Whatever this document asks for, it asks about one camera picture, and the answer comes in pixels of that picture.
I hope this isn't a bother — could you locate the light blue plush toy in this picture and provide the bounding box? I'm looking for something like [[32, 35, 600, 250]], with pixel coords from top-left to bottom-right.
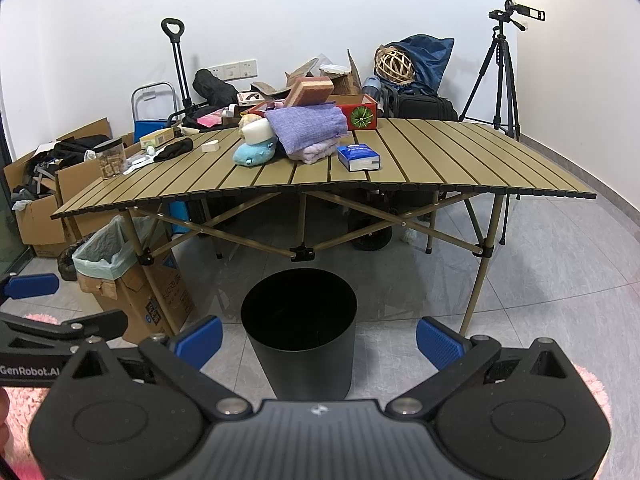
[[232, 138, 277, 167]]

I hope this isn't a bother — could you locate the blue handkerchief tissue pack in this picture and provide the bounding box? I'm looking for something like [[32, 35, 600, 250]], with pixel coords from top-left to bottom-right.
[[336, 144, 381, 172]]

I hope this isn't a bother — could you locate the yellow white plush toy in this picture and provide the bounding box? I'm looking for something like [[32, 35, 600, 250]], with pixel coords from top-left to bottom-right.
[[239, 114, 274, 145]]

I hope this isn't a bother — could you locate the purple towel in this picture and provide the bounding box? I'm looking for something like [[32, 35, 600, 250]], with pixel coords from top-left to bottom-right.
[[265, 103, 348, 155]]

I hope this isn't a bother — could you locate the pink brown scrub sponge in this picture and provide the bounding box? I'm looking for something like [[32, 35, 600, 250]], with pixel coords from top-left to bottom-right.
[[284, 77, 334, 107]]

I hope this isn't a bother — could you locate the light pink fluffy towel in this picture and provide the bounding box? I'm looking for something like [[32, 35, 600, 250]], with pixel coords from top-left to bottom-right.
[[288, 138, 340, 165]]

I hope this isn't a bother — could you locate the black round trash bin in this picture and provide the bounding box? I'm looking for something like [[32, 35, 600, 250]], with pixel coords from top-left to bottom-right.
[[241, 268, 358, 401]]

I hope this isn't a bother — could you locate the cardboard box with green liner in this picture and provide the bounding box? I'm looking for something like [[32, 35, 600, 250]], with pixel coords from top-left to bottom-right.
[[72, 216, 194, 344]]

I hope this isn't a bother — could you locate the large cardboard box left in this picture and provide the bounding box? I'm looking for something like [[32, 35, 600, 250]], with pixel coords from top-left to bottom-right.
[[3, 118, 115, 258]]

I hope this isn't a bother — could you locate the clear jar with black lid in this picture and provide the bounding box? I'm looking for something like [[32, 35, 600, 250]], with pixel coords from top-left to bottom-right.
[[94, 139, 127, 179]]

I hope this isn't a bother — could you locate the white paper sheet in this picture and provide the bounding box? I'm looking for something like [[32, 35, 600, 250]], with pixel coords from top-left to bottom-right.
[[122, 153, 154, 176]]

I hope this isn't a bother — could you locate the yellow small carton box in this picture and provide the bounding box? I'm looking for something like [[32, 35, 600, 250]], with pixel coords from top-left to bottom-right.
[[139, 128, 175, 150]]

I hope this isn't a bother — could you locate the tan folding slat table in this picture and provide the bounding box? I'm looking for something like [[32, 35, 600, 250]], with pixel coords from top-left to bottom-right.
[[52, 119, 596, 333]]

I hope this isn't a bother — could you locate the black sock on table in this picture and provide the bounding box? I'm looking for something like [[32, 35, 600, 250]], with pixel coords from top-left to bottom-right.
[[154, 136, 193, 162]]

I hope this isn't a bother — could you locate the white wedge block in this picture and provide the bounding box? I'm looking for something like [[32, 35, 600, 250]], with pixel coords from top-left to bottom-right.
[[201, 140, 220, 153]]

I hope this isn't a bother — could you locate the blue folding cart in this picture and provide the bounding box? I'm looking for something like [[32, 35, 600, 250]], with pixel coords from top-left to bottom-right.
[[130, 81, 178, 141]]

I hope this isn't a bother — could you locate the black suitcase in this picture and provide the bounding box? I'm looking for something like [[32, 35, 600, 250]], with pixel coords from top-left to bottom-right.
[[385, 89, 458, 122]]

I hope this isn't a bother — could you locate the red cardboard fruit box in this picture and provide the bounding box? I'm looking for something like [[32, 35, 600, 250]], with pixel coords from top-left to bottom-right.
[[243, 94, 378, 131]]

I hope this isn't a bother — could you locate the blue water bottle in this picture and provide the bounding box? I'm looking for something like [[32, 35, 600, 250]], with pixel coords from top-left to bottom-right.
[[362, 75, 383, 103]]

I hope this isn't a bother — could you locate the open brown cardboard box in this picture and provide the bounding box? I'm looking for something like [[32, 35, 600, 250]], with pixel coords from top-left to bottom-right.
[[285, 50, 362, 96]]

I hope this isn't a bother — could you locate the woven rattan ball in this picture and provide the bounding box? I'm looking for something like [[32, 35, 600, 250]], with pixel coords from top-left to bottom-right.
[[374, 46, 416, 86]]

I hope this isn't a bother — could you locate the dark blue cushion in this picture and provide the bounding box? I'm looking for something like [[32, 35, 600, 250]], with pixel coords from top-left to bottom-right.
[[388, 34, 454, 96]]

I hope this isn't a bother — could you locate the black trolley handle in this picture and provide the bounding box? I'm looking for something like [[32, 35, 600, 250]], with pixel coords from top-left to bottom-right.
[[160, 18, 193, 113]]

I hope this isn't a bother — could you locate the black bag by wall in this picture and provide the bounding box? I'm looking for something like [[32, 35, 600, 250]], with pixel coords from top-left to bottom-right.
[[192, 68, 239, 108]]

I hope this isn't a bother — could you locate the wall power outlet strip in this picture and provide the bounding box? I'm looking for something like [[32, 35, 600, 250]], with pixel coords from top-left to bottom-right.
[[208, 58, 258, 81]]

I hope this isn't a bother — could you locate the black camcorder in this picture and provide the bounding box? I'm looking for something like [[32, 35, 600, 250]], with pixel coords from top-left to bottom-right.
[[488, 0, 546, 32]]

